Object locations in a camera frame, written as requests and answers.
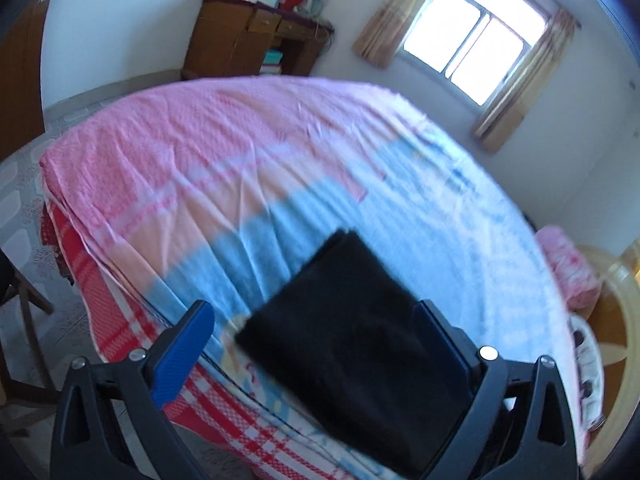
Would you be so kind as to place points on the wooden door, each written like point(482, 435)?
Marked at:
point(20, 70)

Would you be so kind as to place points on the pink floral pillow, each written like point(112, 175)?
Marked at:
point(570, 265)

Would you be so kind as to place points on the bed with pink-blue cover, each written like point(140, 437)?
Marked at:
point(280, 190)

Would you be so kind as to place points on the wooden desk cabinet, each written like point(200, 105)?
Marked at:
point(255, 42)

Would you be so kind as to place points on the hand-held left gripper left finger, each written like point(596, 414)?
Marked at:
point(180, 355)

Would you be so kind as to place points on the wooden chair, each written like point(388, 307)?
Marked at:
point(25, 340)

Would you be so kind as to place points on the window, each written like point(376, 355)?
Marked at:
point(475, 40)

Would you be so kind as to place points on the black pants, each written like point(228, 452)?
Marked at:
point(355, 355)

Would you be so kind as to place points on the stack of books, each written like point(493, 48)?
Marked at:
point(272, 61)

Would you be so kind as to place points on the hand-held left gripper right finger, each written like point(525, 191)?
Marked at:
point(445, 340)

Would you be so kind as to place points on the wooden headboard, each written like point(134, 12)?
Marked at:
point(612, 310)

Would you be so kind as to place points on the red plaid blanket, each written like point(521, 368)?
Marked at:
point(175, 385)

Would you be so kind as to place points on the white patterned pillow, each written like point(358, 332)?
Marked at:
point(587, 370)

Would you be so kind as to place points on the beige floral curtain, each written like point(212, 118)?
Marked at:
point(525, 90)
point(395, 20)

